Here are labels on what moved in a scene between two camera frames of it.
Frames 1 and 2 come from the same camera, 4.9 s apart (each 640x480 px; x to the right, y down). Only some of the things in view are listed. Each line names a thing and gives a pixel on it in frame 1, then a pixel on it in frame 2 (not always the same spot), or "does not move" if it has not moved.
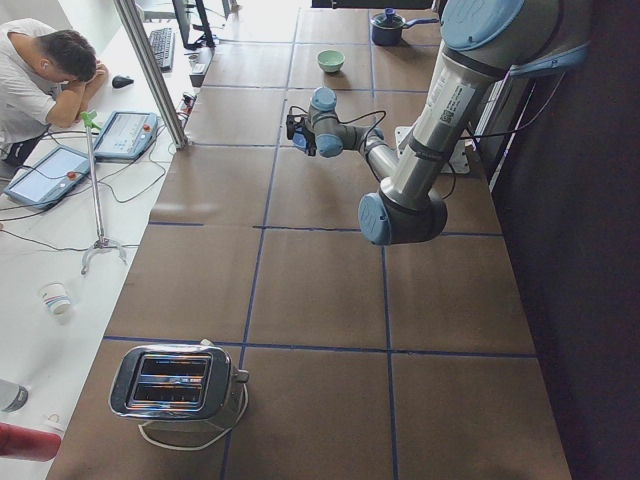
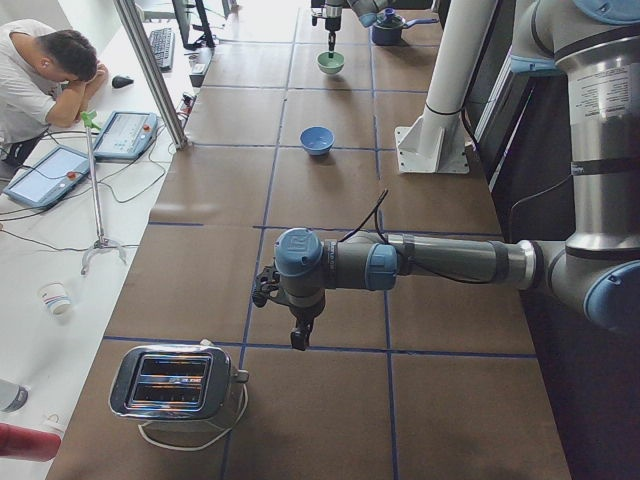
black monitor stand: x=206 y=39 does not move
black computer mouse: x=121 y=81 does not move
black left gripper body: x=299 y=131 -> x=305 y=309
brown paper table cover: x=412 y=361 does not move
